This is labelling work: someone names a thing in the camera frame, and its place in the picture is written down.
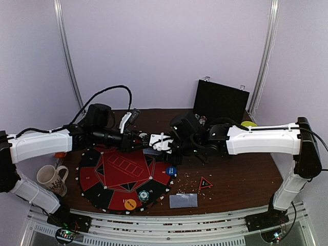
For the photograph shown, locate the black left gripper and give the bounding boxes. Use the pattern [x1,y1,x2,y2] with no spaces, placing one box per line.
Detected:
[93,126,148,153]

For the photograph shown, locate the grey playing card deck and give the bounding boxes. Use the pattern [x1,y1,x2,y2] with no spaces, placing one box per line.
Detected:
[143,148,161,156]

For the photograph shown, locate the blue small blind button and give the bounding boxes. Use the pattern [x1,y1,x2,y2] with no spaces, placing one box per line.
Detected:
[166,166,177,176]

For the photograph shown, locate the dealt blue card pair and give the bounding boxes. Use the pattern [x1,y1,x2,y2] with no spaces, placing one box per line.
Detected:
[179,193,198,208]

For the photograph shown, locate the orange big blind button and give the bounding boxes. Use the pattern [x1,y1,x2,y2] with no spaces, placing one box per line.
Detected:
[124,198,137,211]

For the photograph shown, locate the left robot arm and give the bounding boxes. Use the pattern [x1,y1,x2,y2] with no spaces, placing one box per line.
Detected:
[1,85,138,228]

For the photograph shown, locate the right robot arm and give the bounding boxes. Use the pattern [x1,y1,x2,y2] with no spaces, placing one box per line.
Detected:
[152,112,323,227]

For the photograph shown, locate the left inner poker chip row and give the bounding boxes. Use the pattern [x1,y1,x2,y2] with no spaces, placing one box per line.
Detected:
[199,116,207,125]

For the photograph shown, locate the round red black poker mat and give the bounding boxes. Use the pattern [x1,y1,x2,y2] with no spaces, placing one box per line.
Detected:
[76,147,177,215]

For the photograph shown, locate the red black triangle card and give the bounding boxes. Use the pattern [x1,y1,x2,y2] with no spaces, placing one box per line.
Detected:
[198,176,213,190]

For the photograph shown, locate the black poker chip case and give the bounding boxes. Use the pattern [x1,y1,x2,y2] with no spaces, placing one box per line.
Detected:
[193,80,250,123]

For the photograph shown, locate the yellow-green plastic bowl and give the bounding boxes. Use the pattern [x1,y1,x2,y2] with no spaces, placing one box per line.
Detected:
[241,120,257,127]

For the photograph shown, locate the orange plastic cup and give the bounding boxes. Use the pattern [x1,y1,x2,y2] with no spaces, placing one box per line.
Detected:
[54,152,67,158]

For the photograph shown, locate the white patterned mug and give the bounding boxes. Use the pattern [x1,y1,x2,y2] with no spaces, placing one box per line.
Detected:
[36,165,69,197]

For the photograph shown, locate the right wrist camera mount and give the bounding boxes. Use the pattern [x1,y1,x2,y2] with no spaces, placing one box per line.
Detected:
[149,132,173,154]

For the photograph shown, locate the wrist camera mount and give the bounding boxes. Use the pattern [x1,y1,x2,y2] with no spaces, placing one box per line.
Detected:
[149,132,173,154]
[119,108,140,134]

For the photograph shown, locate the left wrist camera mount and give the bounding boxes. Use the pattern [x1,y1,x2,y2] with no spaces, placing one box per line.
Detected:
[119,108,140,134]

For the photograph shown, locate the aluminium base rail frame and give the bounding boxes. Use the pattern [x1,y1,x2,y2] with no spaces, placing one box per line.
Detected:
[25,201,308,246]

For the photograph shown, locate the aluminium frame post right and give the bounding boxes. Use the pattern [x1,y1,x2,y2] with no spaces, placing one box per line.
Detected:
[248,0,280,115]

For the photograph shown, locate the aluminium frame post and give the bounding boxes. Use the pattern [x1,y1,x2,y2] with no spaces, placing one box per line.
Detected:
[248,0,280,115]
[53,0,84,109]

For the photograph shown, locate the aluminium frame post left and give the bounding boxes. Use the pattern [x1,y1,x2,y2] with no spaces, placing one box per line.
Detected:
[53,0,84,109]

